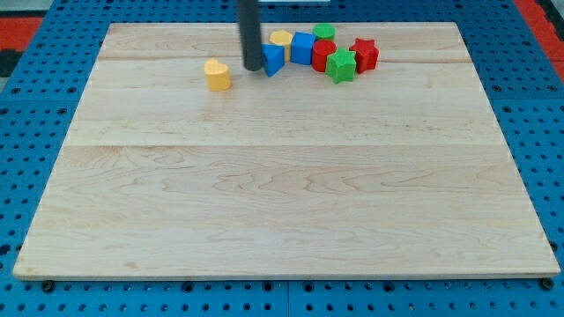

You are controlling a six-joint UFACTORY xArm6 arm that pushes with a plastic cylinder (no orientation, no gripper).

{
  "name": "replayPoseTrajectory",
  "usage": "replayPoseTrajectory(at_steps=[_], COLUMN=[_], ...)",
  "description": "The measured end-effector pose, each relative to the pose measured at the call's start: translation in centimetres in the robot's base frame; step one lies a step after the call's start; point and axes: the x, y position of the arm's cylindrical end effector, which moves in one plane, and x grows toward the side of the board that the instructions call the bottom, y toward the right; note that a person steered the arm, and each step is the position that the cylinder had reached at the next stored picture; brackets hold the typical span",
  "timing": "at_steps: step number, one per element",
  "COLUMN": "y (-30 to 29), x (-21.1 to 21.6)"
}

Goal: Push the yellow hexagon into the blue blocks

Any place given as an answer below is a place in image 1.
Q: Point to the yellow hexagon block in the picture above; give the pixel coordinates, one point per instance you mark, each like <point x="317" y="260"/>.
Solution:
<point x="284" y="39"/>

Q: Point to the blue triangle block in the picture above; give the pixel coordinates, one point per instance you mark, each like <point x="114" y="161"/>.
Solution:
<point x="273" y="58"/>

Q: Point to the yellow heart block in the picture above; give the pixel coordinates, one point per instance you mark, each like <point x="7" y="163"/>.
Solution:
<point x="217" y="75"/>

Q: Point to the green star block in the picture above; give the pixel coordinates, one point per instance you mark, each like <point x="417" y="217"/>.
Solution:
<point x="341" y="65"/>

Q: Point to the red cylinder block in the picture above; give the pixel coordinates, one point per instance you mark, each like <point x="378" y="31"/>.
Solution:
<point x="320" y="52"/>

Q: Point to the blue cube block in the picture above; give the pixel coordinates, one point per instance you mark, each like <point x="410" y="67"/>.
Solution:
<point x="301" y="48"/>

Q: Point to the light wooden board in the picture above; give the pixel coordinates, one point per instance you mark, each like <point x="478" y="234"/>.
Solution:
<point x="403" y="173"/>

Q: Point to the red star block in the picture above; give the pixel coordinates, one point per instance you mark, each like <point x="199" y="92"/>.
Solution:
<point x="366" y="54"/>

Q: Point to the green cylinder block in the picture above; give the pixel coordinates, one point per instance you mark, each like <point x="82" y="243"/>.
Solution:
<point x="324" y="31"/>

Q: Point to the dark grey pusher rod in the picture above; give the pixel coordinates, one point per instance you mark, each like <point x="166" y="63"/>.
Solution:
<point x="248" y="12"/>

